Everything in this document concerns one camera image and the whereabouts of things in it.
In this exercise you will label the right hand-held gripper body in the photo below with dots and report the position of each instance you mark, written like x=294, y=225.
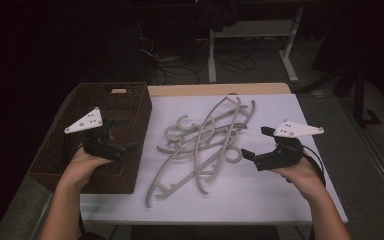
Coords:
x=280, y=156

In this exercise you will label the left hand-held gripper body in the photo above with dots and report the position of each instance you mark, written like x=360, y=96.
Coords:
x=96, y=146

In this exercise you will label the brown wicker basket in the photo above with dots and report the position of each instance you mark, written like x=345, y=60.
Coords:
x=126, y=103

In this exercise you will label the grey plastic clothes hanger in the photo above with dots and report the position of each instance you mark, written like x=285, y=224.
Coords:
x=251, y=110
x=241, y=126
x=196, y=156
x=151, y=191

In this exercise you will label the person's left hand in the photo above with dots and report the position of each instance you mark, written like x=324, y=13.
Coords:
x=76, y=170

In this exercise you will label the person's right hand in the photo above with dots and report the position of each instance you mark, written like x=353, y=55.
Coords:
x=305, y=178

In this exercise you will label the white table mat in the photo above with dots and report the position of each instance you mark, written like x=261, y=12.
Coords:
x=263, y=200

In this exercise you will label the black metal stand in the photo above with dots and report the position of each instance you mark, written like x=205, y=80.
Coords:
x=360, y=100

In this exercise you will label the white metal desk frame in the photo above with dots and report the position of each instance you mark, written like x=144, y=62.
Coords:
x=211, y=60

